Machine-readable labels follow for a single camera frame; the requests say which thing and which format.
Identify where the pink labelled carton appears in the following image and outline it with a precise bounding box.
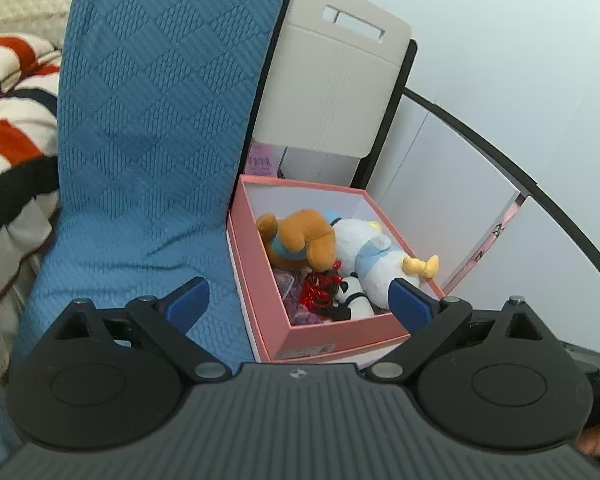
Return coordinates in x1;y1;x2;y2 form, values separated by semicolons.
245;142;283;178

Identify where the black curved bar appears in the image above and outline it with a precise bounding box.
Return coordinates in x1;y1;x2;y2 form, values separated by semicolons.
404;87;600;286

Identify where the panda plush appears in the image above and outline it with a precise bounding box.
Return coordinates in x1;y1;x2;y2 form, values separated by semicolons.
330;277;376;321

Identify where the white duck plush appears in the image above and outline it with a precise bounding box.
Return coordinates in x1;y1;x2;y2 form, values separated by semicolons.
332;217;441;308

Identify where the pink printed strip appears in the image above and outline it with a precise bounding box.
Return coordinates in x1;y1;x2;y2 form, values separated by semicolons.
442;194;528;293

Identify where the pink cardboard box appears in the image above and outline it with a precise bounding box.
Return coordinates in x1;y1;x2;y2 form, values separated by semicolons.
227;174;446;363

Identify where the blue textured mat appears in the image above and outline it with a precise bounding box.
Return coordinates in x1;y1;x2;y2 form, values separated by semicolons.
10;0;287;381

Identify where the purple organza ribbon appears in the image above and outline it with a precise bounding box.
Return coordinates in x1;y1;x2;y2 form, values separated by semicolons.
272;269;326;326

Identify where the red black striped blanket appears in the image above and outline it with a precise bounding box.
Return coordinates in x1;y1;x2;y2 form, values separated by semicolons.
0;32;63;376

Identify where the black red small plush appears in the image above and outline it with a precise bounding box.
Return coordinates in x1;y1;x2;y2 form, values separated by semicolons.
300;260;348;311

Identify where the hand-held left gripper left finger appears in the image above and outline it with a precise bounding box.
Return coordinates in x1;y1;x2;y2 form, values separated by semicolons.
50;276;232;382

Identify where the brown bear plush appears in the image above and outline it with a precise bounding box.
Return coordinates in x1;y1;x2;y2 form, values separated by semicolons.
256;208;337;273

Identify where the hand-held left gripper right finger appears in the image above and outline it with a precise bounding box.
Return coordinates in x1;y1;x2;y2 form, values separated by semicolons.
369;277;551;383

